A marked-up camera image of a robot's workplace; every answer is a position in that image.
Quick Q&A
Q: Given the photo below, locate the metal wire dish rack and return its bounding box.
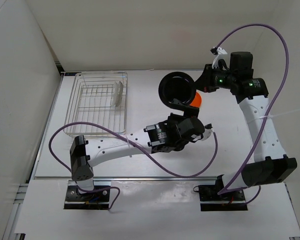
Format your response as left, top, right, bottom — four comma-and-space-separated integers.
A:
64, 71, 128, 135

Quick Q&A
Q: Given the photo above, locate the clear glass plate left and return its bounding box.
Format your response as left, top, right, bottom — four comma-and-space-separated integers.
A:
110, 82, 121, 107

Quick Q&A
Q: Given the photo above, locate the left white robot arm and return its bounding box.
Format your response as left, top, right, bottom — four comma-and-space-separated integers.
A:
69, 100, 212, 200

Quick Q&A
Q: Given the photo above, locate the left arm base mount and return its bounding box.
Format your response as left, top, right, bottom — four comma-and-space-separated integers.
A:
63, 181, 111, 211

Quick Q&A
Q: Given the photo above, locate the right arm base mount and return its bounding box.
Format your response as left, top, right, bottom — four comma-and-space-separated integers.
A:
192, 183, 248, 212

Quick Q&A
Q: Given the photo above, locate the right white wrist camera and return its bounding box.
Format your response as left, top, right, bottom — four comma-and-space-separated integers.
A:
210, 47, 228, 69

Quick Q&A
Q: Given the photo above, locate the black plate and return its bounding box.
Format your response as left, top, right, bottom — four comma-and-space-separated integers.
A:
158, 71, 196, 111

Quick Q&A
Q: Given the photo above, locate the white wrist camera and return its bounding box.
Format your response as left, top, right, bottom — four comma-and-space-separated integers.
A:
210, 47, 228, 69
200, 123, 214, 141

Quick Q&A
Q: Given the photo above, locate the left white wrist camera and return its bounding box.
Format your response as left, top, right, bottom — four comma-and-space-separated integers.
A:
200, 123, 214, 141

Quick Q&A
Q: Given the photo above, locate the white zip tie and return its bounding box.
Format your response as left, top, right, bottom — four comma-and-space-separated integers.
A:
247, 108, 300, 123

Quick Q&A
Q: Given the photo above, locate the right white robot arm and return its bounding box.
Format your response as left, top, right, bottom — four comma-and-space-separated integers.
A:
194, 47, 297, 200

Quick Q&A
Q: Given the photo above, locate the orange plate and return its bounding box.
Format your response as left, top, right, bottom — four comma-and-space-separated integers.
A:
190, 92, 202, 108

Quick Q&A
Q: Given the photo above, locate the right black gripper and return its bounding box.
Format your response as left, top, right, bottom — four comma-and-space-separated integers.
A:
191, 63, 237, 93

